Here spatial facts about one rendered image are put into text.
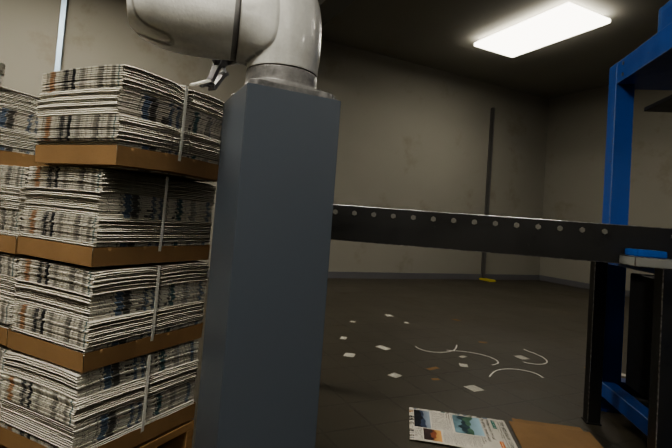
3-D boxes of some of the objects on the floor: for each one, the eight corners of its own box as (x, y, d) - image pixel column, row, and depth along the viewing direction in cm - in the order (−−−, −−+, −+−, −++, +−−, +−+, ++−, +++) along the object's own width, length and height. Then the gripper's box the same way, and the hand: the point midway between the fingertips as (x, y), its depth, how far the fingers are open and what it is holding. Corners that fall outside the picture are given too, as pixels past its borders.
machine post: (599, 410, 199) (616, 61, 206) (591, 402, 208) (607, 68, 215) (621, 413, 198) (637, 62, 205) (612, 405, 207) (628, 68, 213)
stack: (62, 552, 98) (100, 166, 101) (-161, 411, 150) (-131, 159, 153) (193, 468, 132) (218, 183, 136) (-25, 378, 184) (-3, 173, 188)
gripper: (231, 11, 148) (185, 16, 131) (247, 89, 158) (206, 102, 140) (213, 14, 152) (166, 19, 134) (230, 90, 161) (188, 103, 143)
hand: (189, 61), depth 138 cm, fingers open, 13 cm apart
